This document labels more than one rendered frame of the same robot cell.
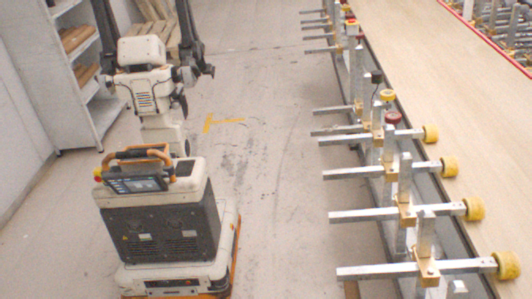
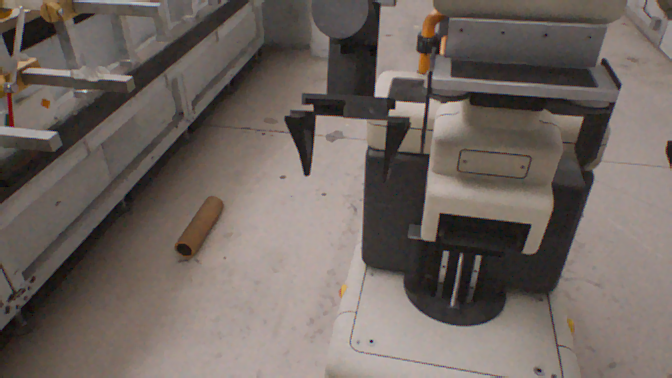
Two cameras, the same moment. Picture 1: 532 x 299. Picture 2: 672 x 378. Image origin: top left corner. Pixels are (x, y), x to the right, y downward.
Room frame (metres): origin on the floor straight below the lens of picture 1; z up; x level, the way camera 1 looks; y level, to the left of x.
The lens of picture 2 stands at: (2.94, 0.36, 1.33)
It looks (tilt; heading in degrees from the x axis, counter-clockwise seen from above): 35 degrees down; 185
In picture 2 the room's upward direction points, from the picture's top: straight up
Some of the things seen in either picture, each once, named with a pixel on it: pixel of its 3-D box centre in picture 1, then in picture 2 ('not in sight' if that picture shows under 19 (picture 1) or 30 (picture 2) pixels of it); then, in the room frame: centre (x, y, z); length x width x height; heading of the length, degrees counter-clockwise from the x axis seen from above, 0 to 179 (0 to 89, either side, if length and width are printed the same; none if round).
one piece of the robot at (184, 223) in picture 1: (161, 202); (469, 178); (1.79, 0.61, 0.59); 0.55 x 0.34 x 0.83; 83
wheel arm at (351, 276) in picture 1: (420, 268); not in sight; (0.84, -0.40, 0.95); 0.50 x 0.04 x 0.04; 84
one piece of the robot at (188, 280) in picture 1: (172, 281); not in sight; (1.56, 0.61, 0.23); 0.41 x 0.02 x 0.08; 83
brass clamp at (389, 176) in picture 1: (389, 167); not in sight; (1.35, -0.46, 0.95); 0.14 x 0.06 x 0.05; 174
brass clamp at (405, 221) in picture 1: (404, 209); not in sight; (1.10, -0.44, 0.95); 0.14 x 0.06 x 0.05; 174
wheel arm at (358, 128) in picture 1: (352, 129); (46, 78); (1.84, -0.44, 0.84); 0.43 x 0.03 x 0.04; 84
